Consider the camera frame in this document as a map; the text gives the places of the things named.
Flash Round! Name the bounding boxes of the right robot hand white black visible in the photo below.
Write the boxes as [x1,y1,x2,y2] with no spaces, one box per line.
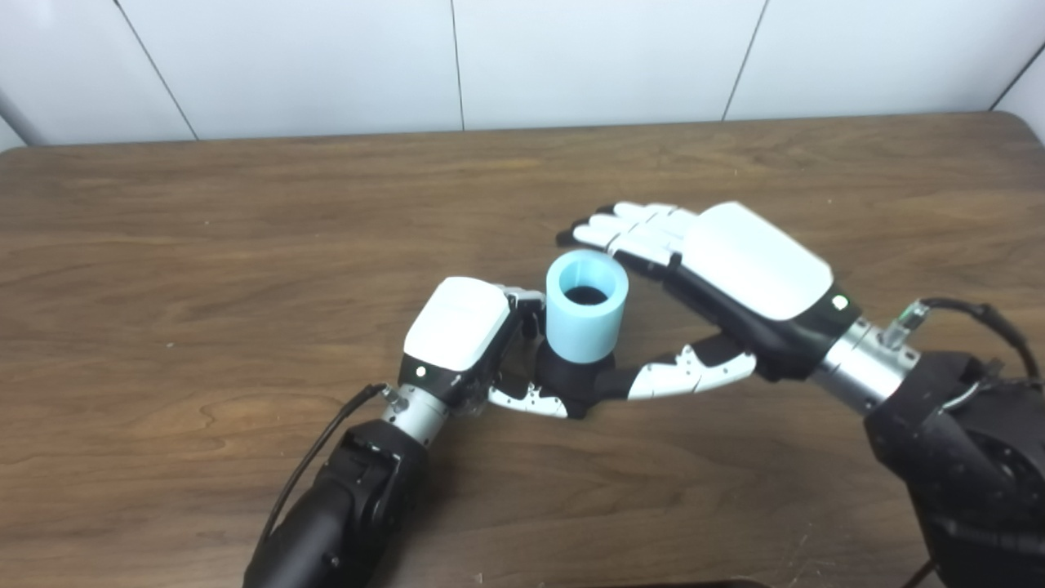
[556,201,862,402]

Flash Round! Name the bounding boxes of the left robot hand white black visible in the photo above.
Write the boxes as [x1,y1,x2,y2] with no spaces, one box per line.
[398,277,589,420]

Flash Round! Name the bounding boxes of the light-blue hose piece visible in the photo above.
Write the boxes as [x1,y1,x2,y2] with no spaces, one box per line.
[545,250,630,365]

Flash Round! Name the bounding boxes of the black nozzle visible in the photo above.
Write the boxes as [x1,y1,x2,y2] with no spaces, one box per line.
[535,286,634,417]

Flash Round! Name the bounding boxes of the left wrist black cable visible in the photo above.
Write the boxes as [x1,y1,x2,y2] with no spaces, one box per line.
[260,383,405,556]

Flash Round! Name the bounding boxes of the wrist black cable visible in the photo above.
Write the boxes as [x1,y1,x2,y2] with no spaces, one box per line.
[260,383,405,556]
[882,297,1042,385]

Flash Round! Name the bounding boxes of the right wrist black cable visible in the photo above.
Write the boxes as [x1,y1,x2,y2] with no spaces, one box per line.
[882,297,1042,385]

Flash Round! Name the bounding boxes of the grey wall corner strip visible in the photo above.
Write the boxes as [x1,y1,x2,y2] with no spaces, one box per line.
[0,90,29,149]

